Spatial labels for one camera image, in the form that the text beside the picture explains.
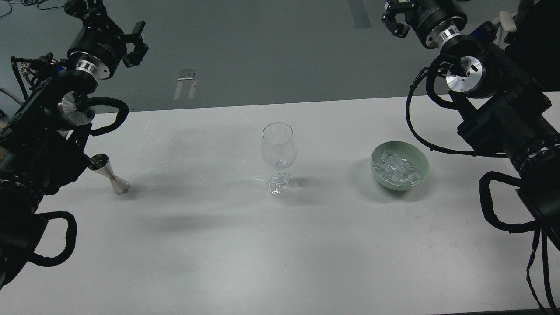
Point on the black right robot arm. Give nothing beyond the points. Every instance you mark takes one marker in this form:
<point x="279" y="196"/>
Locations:
<point x="502" y="109"/>

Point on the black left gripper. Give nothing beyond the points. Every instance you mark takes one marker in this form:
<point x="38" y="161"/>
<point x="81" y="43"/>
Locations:
<point x="102" y="40"/>

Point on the steel double jigger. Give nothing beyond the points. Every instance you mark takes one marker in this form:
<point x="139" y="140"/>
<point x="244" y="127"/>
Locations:
<point x="109" y="173"/>

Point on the person in dark clothes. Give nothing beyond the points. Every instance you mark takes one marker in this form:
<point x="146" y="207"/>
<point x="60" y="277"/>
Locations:
<point x="535" y="45"/>

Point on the clear wine glass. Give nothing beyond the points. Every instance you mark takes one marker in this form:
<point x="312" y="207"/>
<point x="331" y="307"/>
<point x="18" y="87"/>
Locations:
<point x="278" y="150"/>

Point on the pile of ice cubes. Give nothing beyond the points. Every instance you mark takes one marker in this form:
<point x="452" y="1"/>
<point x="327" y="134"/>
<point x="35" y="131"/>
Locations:
<point x="396" y="170"/>

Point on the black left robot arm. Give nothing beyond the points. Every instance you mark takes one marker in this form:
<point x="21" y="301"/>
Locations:
<point x="45" y="139"/>

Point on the green bowl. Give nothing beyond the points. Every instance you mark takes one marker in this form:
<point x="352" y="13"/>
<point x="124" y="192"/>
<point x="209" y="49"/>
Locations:
<point x="406" y="151"/>

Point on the white chair frame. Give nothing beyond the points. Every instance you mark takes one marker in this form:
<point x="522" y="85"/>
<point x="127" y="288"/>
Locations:
<point x="505" y="20"/>

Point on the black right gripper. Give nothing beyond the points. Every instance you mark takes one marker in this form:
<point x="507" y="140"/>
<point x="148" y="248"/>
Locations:
<point x="428" y="18"/>

